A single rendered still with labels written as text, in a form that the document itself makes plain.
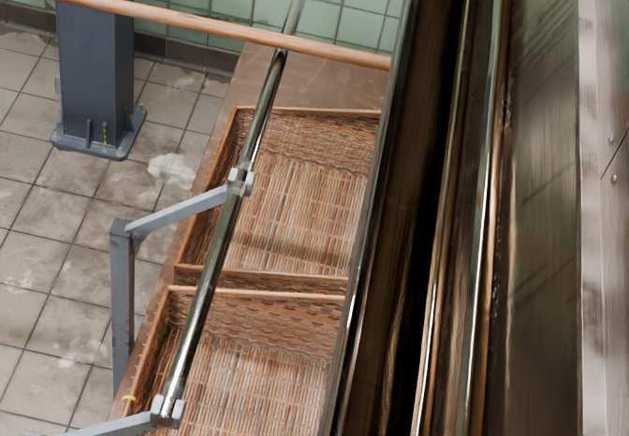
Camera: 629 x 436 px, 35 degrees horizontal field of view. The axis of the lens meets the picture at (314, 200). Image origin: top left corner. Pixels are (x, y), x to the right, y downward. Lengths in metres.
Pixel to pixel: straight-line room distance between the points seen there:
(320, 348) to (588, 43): 1.36
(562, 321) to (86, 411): 2.12
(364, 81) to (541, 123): 1.89
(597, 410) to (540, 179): 0.35
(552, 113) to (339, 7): 2.48
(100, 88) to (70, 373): 0.93
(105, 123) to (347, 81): 0.88
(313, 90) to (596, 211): 2.09
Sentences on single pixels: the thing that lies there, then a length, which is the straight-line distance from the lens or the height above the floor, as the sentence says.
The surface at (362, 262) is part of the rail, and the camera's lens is 1.32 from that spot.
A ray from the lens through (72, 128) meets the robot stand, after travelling 3.42.
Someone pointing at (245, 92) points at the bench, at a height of 0.58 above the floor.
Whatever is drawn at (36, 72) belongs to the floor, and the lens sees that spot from 3.73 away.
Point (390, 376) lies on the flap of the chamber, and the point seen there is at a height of 1.41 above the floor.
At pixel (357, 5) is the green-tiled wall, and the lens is 3.46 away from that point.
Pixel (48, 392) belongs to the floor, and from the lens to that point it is 2.87.
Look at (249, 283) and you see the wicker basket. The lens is 2.16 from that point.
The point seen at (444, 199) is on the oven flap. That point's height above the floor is 1.47.
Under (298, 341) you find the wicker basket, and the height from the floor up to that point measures 0.64.
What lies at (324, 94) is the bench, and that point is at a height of 0.58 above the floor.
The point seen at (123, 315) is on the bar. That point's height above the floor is 0.68.
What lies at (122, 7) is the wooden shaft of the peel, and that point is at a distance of 2.05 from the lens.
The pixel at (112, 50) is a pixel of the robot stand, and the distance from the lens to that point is 3.13.
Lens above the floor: 2.46
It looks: 47 degrees down
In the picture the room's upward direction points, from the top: 12 degrees clockwise
